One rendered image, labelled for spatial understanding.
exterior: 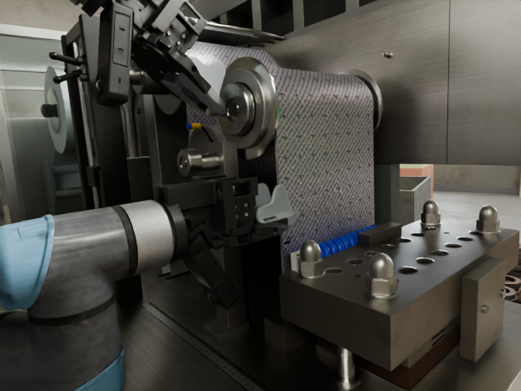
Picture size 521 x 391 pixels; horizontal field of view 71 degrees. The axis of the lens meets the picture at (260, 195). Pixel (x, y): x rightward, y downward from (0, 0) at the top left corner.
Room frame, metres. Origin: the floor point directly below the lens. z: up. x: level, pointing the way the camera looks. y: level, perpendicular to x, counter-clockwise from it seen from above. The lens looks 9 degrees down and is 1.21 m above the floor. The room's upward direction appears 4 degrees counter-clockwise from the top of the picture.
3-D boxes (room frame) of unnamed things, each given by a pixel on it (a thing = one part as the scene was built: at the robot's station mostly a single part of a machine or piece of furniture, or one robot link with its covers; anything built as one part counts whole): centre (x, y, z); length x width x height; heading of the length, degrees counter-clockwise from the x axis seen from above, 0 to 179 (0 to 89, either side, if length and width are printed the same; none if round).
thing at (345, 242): (0.57, -0.13, 1.03); 0.21 x 0.04 x 0.03; 130
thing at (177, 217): (0.43, 0.07, 1.12); 0.12 x 0.08 x 0.09; 130
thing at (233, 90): (0.55, 0.03, 1.25); 0.07 x 0.02 x 0.07; 40
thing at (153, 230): (0.38, 0.13, 1.11); 0.08 x 0.05 x 0.08; 40
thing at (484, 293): (0.45, -0.29, 0.96); 0.10 x 0.03 x 0.11; 130
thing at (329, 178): (0.58, -0.12, 1.11); 0.23 x 0.01 x 0.18; 130
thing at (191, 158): (0.53, 0.10, 1.18); 0.04 x 0.02 x 0.04; 40
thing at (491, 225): (0.58, -0.37, 1.05); 0.04 x 0.04 x 0.04
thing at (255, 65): (0.55, 0.02, 1.25); 0.15 x 0.01 x 0.15; 40
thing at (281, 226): (0.45, 0.01, 1.09); 0.09 x 0.05 x 0.02; 129
